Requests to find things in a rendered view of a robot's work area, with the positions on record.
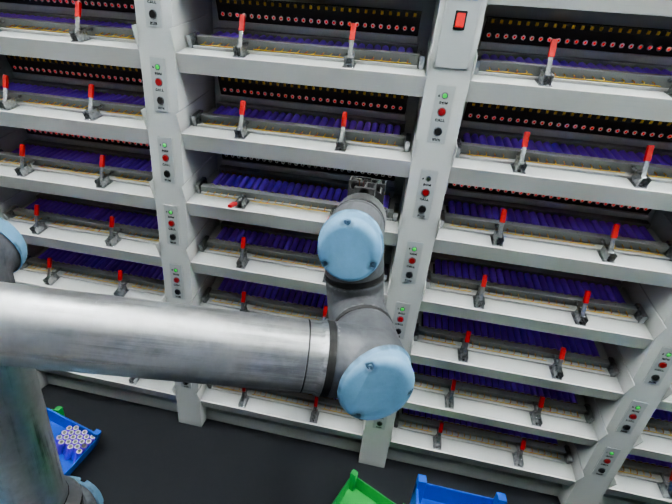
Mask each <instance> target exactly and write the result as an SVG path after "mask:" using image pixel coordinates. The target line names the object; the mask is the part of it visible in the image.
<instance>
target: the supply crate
mask: <svg viewBox="0 0 672 504"><path fill-rule="evenodd" d="M412 504H507V499H506V495H505V494H504V493H500V492H496V494H495V497H494V499H493V498H489V497H485V496H480V495H476V494H472V493H467V492H463V491H459V490H454V489H450V488H446V487H442V486H437V485H433V484H429V483H427V479H426V475H422V474H418V476H417V479H416V483H415V486H414V490H413V493H412Z"/></svg>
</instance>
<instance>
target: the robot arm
mask: <svg viewBox="0 0 672 504"><path fill-rule="evenodd" d="M386 182H387V180H385V183H384V184H382V181H381V180H376V179H372V178H371V177H364V176H358V177H354V176H353V175H352V177H351V178H350V179H349V185H348V194H347V197H345V198H344V199H343V200H342V201H341V202H340V203H339V205H338V206H337V208H336V209H335V211H334V212H333V214H332V215H330V216H329V219H328V220H327V221H326V222H325V223H324V225H323V226H322V228H321V231H320V233H319V237H318V243H317V253H318V257H319V260H320V262H321V264H322V266H323V267H324V269H325V277H326V292H327V305H328V318H329V319H328V320H322V321H315V320H307V319H299V318H291V317H283V316H275V315H267V314H259V313H251V312H243V311H235V310H227V309H218V308H210V307H202V306H194V305H186V304H178V303H170V302H162V301H154V300H146V299H138V298H130V297H121V296H113V295H105V294H97V293H89V292H81V291H73V290H65V289H57V288H49V287H41V286H32V285H24V284H16V282H15V278H14V274H13V273H15V272H17V271H18V270H19V269H20V268H21V267H22V265H23V263H25V261H26V258H27V246H26V243H25V240H24V238H23V237H22V235H21V234H20V232H19V231H18V230H17V229H16V228H15V227H14V226H13V225H12V224H11V223H10V222H8V221H5V220H4V219H2V218H1V217H0V504H103V502H104V500H103V497H102V494H101V492H100V491H99V489H98V488H97V487H96V486H95V485H94V484H92V483H91V482H89V481H88V480H87V481H85V482H82V481H80V480H81V478H80V477H76V476H66V475H64V473H63V469H62V466H61V462H60V458H59V454H58V451H57V447H56V443H55V439H54V435H53V432H52V428H51V424H50V420H49V417H48V413H47V409H46V405H45V401H44V398H43V394H42V390H41V386H40V383H39V379H38V375H37V371H36V369H44V370H55V371H66V372H77V373H88V374H99V375H110V376H121V377H132V378H143V379H153V380H164V381H175V382H186V383H197V384H208V385H219V386H230V387H241V388H252V389H263V390H274V391H285V392H296V393H307V394H312V395H314V396H317V397H326V398H338V401H339V403H340V405H341V406H342V408H343V409H344V410H345V411H346V412H347V413H348V414H350V415H351V416H353V417H355V418H358V419H362V420H377V419H381V418H384V417H387V416H389V415H391V414H393V413H395V412H396V411H398V410H399V409H400V408H401V407H402V406H403V405H404V404H405V403H406V402H407V401H408V399H409V398H410V396H411V394H412V392H413V389H414V384H415V376H414V371H413V369H412V366H411V360H410V356H409V354H408V352H407V351H406V350H405V349H404V347H403V345H402V343H401V340H400V338H399V336H398V334H397V331H396V329H395V327H394V325H393V322H392V319H391V317H390V315H389V313H388V310H387V308H386V306H385V303H384V231H385V226H386V218H387V215H388V210H387V209H384V203H383V200H384V194H385V188H386ZM382 188H383V193H381V189H382Z"/></svg>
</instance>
